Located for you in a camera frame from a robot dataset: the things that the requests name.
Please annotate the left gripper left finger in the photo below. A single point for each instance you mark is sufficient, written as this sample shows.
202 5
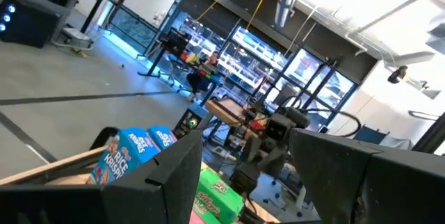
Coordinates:
104 206

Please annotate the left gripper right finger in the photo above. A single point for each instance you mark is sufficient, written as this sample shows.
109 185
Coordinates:
375 189

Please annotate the blue Rice Krispies cereal box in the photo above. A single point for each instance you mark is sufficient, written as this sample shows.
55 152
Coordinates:
161 137
121 161

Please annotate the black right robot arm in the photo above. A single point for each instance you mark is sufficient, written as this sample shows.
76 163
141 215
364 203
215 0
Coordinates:
278 126

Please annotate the wooden workbench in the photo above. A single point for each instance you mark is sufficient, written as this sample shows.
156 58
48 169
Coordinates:
226 109

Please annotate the black computer case green light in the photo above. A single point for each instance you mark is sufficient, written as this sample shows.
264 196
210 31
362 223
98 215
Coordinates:
187 123

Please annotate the person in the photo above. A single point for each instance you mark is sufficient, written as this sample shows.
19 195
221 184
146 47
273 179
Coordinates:
200 81

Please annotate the black desk with equipment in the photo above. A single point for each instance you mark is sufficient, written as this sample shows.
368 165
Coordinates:
175 43

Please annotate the black computer case blue lights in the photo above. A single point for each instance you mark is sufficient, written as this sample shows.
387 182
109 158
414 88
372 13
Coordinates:
31 25

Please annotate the black ceiling camera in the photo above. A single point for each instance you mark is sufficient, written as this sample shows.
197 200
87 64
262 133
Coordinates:
397 75

